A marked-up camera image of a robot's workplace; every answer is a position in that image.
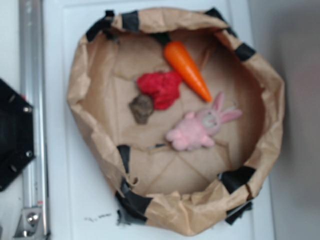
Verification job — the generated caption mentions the orange plastic carrot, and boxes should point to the orange plastic carrot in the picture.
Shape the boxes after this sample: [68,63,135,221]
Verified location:
[151,32,212,102]

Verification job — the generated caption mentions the metal corner bracket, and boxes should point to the metal corner bracket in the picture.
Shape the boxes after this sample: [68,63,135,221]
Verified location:
[12,207,44,240]

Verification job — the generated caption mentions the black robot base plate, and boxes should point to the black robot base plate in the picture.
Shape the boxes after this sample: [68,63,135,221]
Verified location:
[0,80,35,192]

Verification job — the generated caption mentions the brown paper bin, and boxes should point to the brown paper bin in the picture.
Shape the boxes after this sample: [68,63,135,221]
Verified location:
[67,8,285,236]

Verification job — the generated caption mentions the pink plush bunny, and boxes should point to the pink plush bunny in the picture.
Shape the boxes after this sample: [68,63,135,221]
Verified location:
[165,92,243,151]

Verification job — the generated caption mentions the red crumpled cloth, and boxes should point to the red crumpled cloth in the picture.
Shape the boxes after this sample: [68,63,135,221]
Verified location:
[136,71,183,110]

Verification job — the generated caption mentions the brown grey rock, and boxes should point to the brown grey rock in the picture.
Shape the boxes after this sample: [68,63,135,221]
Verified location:
[128,94,154,125]

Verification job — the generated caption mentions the aluminium extrusion rail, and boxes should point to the aluminium extrusion rail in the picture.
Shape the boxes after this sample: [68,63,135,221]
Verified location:
[18,0,50,231]

